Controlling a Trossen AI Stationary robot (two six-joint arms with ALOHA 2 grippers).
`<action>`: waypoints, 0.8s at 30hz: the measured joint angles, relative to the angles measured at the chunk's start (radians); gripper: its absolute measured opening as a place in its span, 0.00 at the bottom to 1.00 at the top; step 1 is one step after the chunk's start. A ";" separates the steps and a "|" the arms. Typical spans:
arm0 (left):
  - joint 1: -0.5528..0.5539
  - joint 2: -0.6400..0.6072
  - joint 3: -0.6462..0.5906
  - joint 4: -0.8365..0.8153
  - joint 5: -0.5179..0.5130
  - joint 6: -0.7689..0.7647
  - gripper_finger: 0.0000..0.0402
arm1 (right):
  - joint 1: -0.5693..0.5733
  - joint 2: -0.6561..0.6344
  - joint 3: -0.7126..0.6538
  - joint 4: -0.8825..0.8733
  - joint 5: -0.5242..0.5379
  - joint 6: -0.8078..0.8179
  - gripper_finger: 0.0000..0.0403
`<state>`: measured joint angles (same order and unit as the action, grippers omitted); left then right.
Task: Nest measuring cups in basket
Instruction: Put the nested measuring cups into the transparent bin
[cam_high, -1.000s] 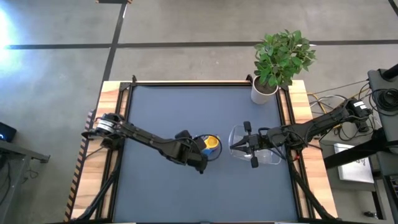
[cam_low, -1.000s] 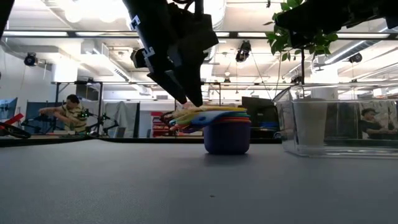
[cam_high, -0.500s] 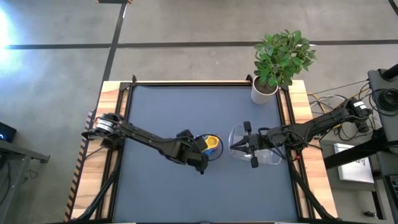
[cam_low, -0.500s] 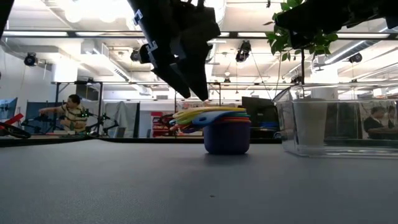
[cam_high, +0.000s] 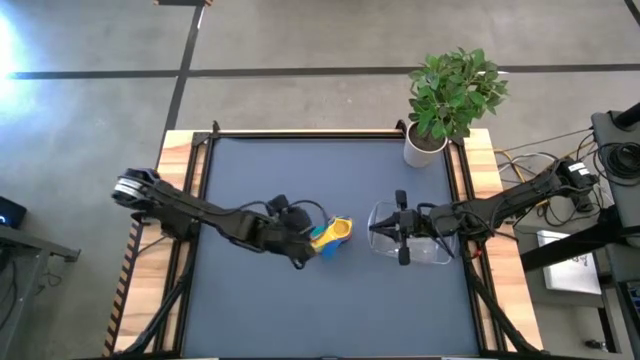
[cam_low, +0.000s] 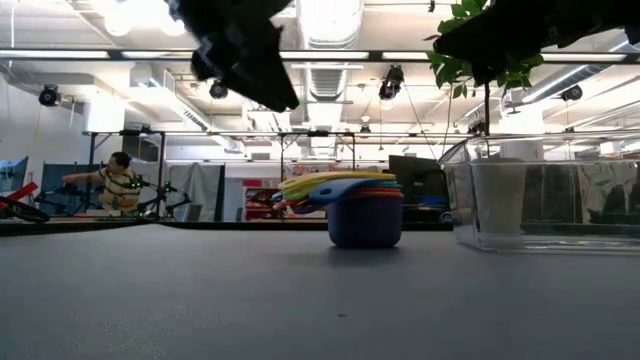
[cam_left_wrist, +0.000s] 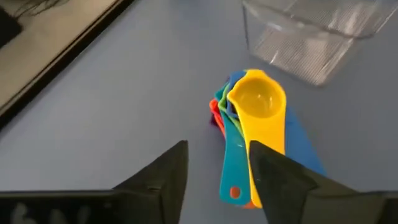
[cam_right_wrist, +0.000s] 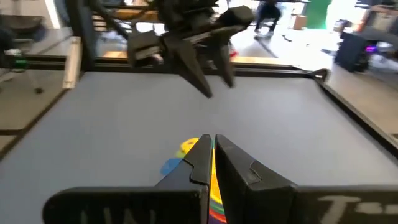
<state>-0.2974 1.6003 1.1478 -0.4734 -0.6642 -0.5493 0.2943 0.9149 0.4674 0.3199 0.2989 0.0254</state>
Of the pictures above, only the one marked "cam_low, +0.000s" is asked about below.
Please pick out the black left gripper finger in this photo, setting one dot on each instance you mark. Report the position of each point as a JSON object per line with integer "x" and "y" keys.
{"x": 206, "y": 60}
{"x": 260, "y": 70}

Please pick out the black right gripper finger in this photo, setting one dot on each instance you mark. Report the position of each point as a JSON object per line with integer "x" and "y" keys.
{"x": 490, "y": 45}

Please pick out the yellow plastic measuring cup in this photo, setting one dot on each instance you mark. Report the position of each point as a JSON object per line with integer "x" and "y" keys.
{"x": 325, "y": 177}

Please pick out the green plastic measuring cup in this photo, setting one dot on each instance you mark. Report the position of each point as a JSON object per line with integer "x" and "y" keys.
{"x": 295, "y": 194}

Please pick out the blue plastic measuring cup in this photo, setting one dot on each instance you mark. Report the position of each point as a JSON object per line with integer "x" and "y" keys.
{"x": 335, "y": 190}

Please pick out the teal plastic measuring cup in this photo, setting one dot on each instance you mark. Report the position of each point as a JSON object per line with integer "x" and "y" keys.
{"x": 392, "y": 184}

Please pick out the red plastic measuring cup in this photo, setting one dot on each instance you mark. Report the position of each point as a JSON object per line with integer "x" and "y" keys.
{"x": 385, "y": 192}

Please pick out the purple plastic measuring cup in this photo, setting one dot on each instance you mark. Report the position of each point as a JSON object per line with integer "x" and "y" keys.
{"x": 365, "y": 222}

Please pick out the clear plastic basket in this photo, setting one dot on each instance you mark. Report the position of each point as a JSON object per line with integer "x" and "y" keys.
{"x": 550, "y": 200}

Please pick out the green leafy plant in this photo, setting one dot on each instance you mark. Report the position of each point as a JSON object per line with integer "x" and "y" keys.
{"x": 450, "y": 70}

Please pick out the red storage shelf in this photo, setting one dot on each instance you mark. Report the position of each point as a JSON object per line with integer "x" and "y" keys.
{"x": 255, "y": 200}

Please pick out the grey cover sheet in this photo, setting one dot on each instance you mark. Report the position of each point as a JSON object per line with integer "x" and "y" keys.
{"x": 200, "y": 190}

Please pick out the person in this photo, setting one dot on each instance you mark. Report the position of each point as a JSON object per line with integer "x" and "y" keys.
{"x": 117, "y": 185}

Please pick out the black computer monitor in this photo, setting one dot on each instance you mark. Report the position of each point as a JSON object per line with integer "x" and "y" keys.
{"x": 415, "y": 180}

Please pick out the white ribbed plant pot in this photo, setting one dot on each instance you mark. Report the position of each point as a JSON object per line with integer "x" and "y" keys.
{"x": 500, "y": 200}

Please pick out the blue partition panel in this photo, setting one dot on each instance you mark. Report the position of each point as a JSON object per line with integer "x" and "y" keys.
{"x": 55, "y": 175}

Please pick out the black background station frame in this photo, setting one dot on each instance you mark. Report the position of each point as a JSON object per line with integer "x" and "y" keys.
{"x": 320, "y": 134}
{"x": 161, "y": 170}

